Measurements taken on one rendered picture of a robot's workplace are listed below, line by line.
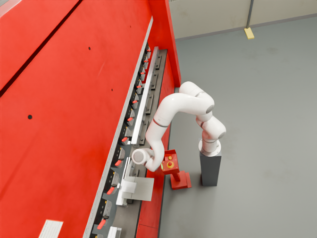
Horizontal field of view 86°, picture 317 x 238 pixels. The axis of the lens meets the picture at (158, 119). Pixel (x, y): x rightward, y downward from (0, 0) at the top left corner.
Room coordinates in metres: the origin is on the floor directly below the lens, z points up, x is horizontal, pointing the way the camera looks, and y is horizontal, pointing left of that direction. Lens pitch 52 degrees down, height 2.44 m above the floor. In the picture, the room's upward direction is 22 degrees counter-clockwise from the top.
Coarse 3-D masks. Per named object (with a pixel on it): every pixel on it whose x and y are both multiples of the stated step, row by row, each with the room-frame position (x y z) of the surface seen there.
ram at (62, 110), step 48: (96, 0) 1.38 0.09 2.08; (144, 0) 2.34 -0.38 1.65; (48, 48) 0.85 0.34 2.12; (96, 48) 1.14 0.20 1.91; (144, 48) 1.89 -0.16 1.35; (0, 96) 0.58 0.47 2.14; (48, 96) 0.69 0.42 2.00; (96, 96) 0.90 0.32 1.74; (0, 144) 0.45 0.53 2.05; (48, 144) 0.52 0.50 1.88; (96, 144) 0.66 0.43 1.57; (0, 192) 0.33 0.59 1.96; (48, 192) 0.37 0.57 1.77; (96, 192) 0.44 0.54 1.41
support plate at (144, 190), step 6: (126, 180) 0.61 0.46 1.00; (132, 180) 0.59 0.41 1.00; (138, 180) 0.57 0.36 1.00; (144, 180) 0.55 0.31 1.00; (150, 180) 0.53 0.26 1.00; (138, 186) 0.52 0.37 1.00; (144, 186) 0.50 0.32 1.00; (150, 186) 0.48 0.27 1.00; (126, 192) 0.51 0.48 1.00; (138, 192) 0.47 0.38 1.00; (144, 192) 0.45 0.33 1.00; (150, 192) 0.43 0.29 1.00; (126, 198) 0.46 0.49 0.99; (132, 198) 0.44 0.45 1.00; (138, 198) 0.43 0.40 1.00; (144, 198) 0.41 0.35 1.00; (150, 198) 0.39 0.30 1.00
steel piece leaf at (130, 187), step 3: (126, 183) 0.58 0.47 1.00; (129, 183) 0.57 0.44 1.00; (132, 183) 0.56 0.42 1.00; (135, 183) 0.55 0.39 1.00; (126, 186) 0.56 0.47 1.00; (129, 186) 0.55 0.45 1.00; (132, 186) 0.54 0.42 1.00; (135, 186) 0.52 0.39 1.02; (126, 189) 0.53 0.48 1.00; (129, 189) 0.52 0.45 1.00; (132, 189) 0.51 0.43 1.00; (135, 189) 0.50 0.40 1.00; (129, 192) 0.50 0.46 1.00; (132, 192) 0.49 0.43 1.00
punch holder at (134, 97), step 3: (132, 93) 1.26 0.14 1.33; (132, 96) 1.23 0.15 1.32; (135, 96) 1.29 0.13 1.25; (132, 99) 1.21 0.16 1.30; (135, 99) 1.26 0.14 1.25; (138, 99) 1.30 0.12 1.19; (129, 102) 1.20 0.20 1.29; (132, 102) 1.19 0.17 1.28; (132, 105) 1.19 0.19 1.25; (135, 105) 1.21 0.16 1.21; (132, 108) 1.20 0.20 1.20; (135, 108) 1.19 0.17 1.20
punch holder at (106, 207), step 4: (100, 200) 0.41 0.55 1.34; (104, 200) 0.41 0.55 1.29; (100, 204) 0.38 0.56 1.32; (104, 204) 0.39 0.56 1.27; (108, 204) 0.40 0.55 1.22; (100, 208) 0.37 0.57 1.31; (104, 208) 0.37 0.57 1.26; (108, 208) 0.38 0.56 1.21; (96, 212) 0.34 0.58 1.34; (100, 212) 0.35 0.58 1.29; (104, 212) 0.35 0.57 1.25; (108, 212) 0.36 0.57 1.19; (96, 216) 0.32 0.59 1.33; (100, 216) 0.33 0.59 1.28; (96, 220) 0.31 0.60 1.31; (100, 220) 0.31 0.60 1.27; (96, 224) 0.29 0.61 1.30; (104, 224) 0.29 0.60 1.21
